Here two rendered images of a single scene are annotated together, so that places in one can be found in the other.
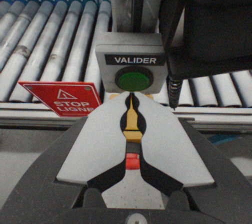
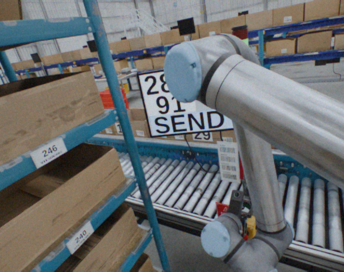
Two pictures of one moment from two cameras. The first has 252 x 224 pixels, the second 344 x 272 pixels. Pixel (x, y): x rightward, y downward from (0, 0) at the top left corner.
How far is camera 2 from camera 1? 96 cm
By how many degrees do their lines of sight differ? 44
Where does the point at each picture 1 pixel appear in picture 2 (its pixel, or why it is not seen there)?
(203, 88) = (299, 231)
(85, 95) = not seen: hidden behind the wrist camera
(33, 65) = (205, 199)
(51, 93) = (222, 208)
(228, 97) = (315, 240)
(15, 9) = (197, 167)
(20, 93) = (198, 210)
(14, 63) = (196, 196)
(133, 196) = not seen: outside the picture
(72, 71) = not seen: hidden behind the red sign
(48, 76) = (212, 206)
